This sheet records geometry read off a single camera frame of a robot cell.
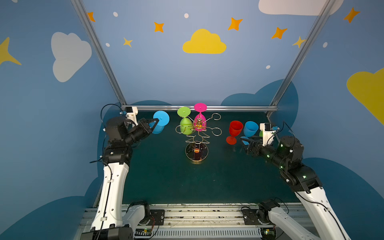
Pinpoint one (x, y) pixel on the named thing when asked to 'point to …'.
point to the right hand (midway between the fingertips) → (248, 136)
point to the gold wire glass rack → (196, 150)
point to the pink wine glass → (200, 121)
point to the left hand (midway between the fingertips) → (157, 118)
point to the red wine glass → (235, 127)
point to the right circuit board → (268, 233)
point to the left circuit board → (143, 232)
